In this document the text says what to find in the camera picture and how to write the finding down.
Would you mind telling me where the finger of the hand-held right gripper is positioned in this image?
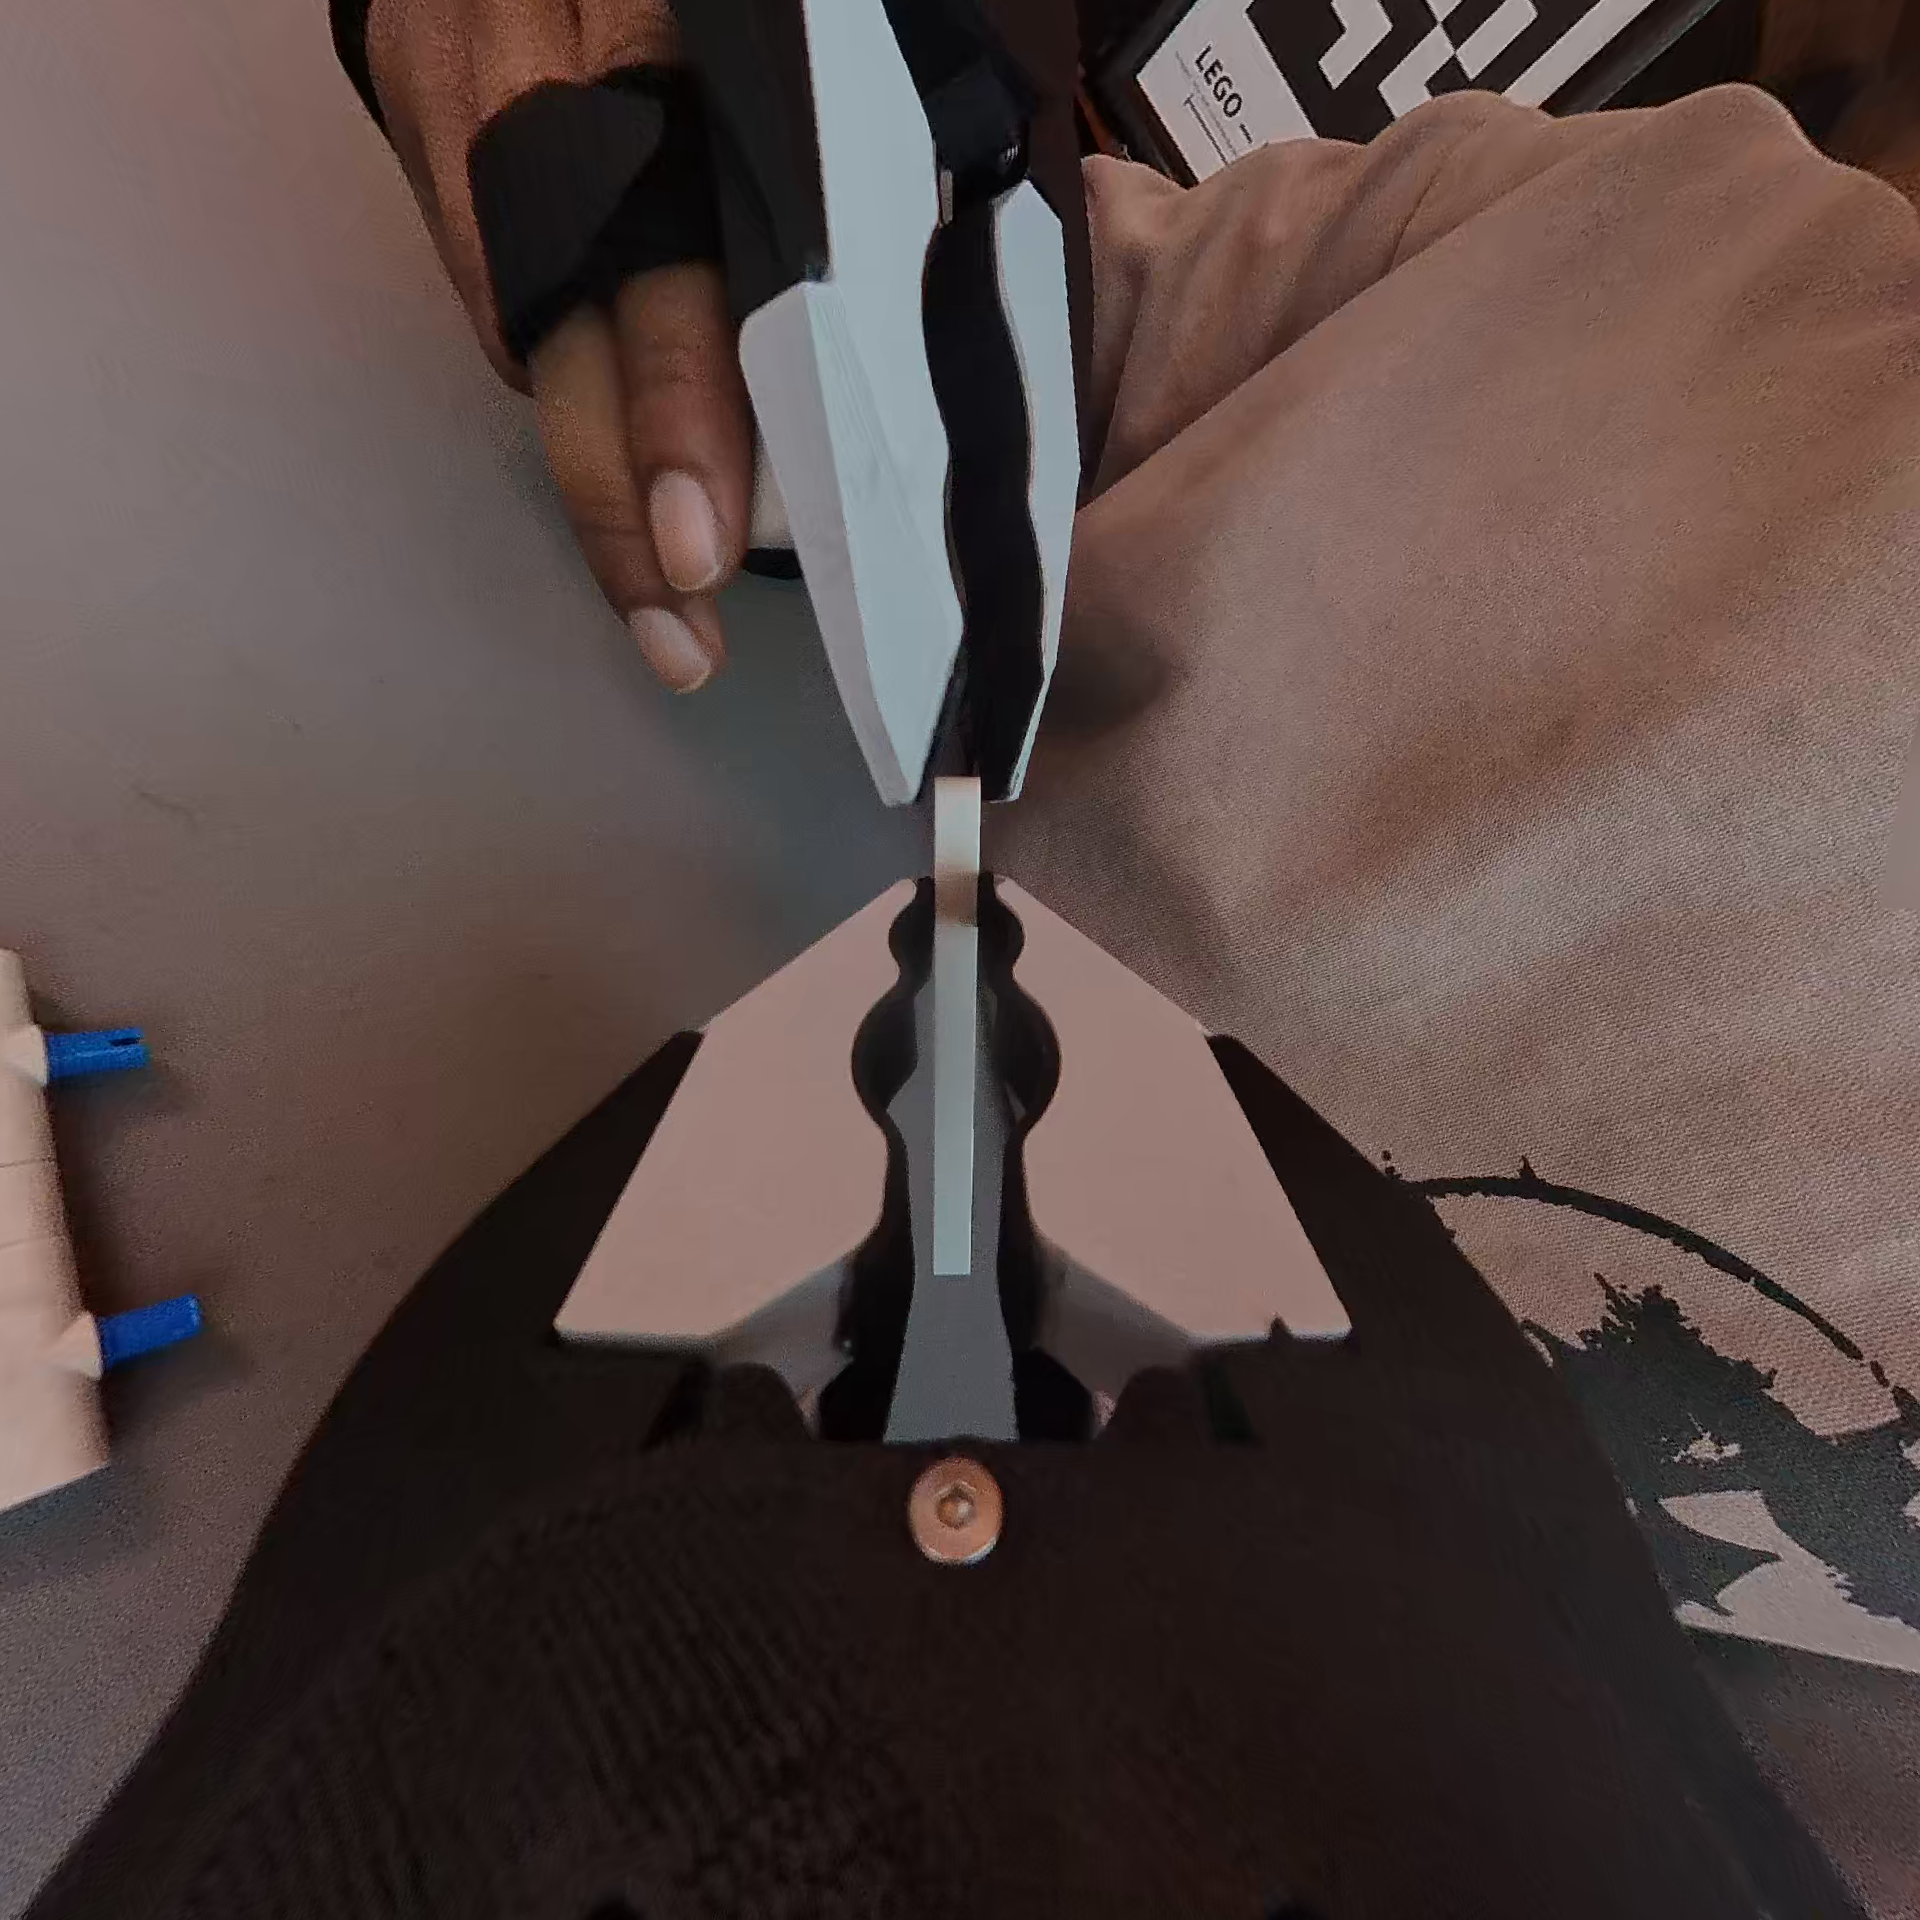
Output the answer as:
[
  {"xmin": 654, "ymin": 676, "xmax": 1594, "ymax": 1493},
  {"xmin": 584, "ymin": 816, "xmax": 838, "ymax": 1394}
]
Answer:
[
  {"xmin": 960, "ymin": 181, "xmax": 1082, "ymax": 804},
  {"xmin": 738, "ymin": 0, "xmax": 991, "ymax": 807}
]

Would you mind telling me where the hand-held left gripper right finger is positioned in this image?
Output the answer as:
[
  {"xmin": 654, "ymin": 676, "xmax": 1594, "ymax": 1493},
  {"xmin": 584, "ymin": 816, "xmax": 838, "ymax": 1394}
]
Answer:
[{"xmin": 975, "ymin": 873, "xmax": 1355, "ymax": 1420}]

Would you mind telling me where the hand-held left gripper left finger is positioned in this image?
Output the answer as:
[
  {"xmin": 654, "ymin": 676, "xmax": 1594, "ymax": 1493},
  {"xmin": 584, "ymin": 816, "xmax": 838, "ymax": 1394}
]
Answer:
[{"xmin": 550, "ymin": 873, "xmax": 940, "ymax": 1427}]

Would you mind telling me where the long white holed brick beam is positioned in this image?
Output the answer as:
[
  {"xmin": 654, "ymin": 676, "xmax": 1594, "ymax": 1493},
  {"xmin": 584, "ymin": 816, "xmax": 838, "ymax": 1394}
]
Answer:
[{"xmin": 927, "ymin": 778, "xmax": 987, "ymax": 1280}]

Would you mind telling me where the white connector with blue pins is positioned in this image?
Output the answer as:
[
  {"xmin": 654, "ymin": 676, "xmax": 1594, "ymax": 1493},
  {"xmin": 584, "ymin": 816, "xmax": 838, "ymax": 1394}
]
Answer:
[{"xmin": 0, "ymin": 944, "xmax": 205, "ymax": 1517}]

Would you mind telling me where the person's right hand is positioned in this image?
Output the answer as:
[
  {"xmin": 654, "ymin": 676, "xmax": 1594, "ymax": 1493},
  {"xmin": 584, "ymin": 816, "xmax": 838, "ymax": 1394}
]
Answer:
[{"xmin": 364, "ymin": 0, "xmax": 754, "ymax": 698}]

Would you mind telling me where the black and white printed booklet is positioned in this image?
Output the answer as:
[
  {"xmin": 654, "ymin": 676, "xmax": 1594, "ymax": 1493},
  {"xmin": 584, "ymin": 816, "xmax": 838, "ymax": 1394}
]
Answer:
[{"xmin": 1083, "ymin": 0, "xmax": 1683, "ymax": 191}]

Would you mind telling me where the beige printed sweatshirt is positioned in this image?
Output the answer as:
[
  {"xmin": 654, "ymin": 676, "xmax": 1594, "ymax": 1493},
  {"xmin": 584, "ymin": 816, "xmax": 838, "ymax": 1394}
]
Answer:
[{"xmin": 982, "ymin": 82, "xmax": 1920, "ymax": 1920}]

